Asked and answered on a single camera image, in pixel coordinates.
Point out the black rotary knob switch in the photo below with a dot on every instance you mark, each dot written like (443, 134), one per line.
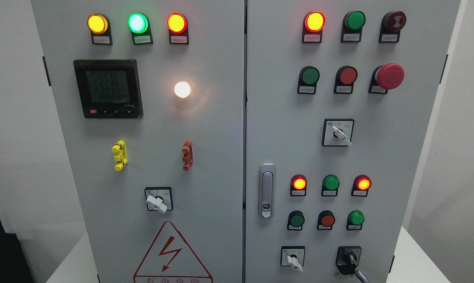
(347, 259)

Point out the grey electrical cabinet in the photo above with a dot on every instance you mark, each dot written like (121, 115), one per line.
(243, 62)

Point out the red terminal connector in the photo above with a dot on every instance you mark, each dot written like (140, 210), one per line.
(187, 158)

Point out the red lamp lower left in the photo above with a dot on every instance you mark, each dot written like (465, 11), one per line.
(298, 186)

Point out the white lit indicator lamp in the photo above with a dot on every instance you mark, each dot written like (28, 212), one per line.
(182, 89)

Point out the green push button upper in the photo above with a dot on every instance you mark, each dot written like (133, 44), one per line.
(307, 80)

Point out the green push button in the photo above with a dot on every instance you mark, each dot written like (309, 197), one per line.
(307, 80)
(296, 220)

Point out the green push button lower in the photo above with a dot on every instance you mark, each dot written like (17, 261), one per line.
(296, 220)

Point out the green lamp lower middle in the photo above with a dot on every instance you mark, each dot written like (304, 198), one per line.
(330, 186)

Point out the yellow terminal connector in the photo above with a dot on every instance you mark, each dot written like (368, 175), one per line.
(120, 155)

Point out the red push button lower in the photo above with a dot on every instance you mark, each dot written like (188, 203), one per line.
(326, 220)

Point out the red push button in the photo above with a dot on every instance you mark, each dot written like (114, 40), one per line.
(344, 80)
(326, 220)

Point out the red push button upper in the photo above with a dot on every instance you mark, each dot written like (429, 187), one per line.
(344, 80)

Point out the red lamp lower right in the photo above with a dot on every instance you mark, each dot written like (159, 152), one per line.
(361, 186)

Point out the red indicator lamp left door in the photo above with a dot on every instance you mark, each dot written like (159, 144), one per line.
(177, 25)

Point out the red lightning warning sticker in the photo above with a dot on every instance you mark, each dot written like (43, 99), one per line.
(170, 259)

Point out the black digital power meter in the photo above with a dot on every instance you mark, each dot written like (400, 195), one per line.
(109, 89)

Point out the green lamp bottom right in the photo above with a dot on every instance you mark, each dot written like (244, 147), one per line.
(355, 221)

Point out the red indicator lamp top right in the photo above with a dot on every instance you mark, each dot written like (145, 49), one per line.
(312, 27)

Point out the lit green indicator lamp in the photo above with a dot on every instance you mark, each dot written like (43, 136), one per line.
(140, 28)

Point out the red emergency stop button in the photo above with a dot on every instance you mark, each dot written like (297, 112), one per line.
(386, 77)

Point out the green indicator lamp top right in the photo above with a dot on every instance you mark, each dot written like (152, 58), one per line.
(352, 25)

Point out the yellow indicator lamp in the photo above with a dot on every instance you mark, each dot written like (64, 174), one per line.
(100, 29)

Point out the dark red buzzer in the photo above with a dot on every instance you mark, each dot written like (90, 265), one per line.
(391, 25)

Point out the black box with antenna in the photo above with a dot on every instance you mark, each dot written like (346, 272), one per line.
(13, 265)

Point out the silver door handle lock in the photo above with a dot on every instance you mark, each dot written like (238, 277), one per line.
(267, 174)

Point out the white selector switch left door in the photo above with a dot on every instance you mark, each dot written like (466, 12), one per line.
(159, 199)

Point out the white selector switch upper right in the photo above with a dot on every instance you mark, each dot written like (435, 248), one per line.
(337, 132)

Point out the white selector switch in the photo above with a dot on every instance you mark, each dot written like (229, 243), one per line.
(337, 132)
(293, 256)

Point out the white selector switch bottom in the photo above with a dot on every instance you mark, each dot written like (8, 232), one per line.
(293, 256)

